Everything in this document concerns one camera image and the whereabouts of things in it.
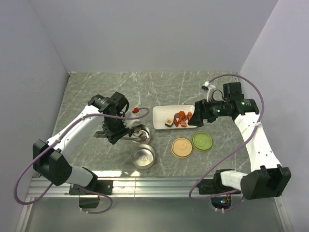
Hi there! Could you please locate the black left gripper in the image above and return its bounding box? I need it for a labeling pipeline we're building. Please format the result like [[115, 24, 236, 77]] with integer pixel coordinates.
[[102, 114, 131, 145]]

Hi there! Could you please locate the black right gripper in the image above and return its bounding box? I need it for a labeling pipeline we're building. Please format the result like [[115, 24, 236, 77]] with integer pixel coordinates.
[[188, 96, 231, 127]]

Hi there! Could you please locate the orange chicken wing piece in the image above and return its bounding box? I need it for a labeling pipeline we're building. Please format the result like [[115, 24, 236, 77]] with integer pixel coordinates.
[[174, 111, 187, 123]]

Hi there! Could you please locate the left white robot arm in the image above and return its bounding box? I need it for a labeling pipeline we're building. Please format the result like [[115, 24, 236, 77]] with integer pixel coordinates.
[[33, 92, 130, 194]]

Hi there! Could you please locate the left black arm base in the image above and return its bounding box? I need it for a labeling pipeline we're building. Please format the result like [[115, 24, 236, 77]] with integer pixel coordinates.
[[69, 179, 113, 195]]

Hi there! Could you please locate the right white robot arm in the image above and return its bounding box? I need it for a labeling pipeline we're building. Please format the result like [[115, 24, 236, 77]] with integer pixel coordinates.
[[189, 82, 292, 200]]

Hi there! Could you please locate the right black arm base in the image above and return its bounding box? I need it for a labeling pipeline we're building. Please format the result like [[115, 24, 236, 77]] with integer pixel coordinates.
[[197, 169, 235, 195]]

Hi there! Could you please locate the large orange fish piece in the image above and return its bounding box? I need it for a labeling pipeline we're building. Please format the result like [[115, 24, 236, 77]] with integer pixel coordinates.
[[187, 111, 193, 121]]

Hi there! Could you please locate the slim orange wing piece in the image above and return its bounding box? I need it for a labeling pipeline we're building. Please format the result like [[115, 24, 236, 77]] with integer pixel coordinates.
[[173, 117, 179, 127]]

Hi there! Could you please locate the green round lid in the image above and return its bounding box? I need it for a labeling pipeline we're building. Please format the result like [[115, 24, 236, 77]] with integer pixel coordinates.
[[192, 131, 213, 151]]

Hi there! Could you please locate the beige round lid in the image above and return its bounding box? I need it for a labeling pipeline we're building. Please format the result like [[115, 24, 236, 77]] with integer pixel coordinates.
[[171, 137, 193, 159]]

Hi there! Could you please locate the white rectangular plate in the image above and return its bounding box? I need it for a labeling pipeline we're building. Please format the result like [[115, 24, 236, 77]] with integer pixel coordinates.
[[152, 104, 196, 130]]

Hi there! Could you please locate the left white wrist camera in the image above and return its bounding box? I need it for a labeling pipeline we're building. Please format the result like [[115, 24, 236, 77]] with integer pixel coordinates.
[[123, 111, 140, 127]]

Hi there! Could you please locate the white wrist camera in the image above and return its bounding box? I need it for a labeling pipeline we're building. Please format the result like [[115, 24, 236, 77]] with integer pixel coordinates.
[[201, 81, 216, 102], [123, 111, 140, 127]]

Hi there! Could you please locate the steel bowl far from rail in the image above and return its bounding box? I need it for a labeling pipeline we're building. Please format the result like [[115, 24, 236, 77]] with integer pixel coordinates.
[[130, 124, 151, 145]]

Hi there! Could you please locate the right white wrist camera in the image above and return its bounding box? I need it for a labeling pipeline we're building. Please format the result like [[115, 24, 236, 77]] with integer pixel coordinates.
[[201, 81, 216, 102]]

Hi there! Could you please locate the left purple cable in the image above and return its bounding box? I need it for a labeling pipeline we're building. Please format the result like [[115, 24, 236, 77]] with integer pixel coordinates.
[[13, 107, 150, 214]]

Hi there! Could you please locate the purple cable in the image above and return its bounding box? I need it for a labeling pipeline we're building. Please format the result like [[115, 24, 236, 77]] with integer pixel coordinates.
[[13, 107, 150, 214], [188, 72, 266, 211]]

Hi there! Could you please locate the steel bowl near rail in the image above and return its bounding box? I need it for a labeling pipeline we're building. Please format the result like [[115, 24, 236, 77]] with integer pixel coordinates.
[[131, 144, 155, 170]]

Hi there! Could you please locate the aluminium front rail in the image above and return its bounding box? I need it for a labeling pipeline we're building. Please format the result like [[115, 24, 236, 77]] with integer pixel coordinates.
[[26, 175, 283, 199]]

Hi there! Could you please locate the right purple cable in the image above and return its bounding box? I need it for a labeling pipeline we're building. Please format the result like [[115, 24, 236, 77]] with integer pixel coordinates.
[[188, 72, 266, 211]]

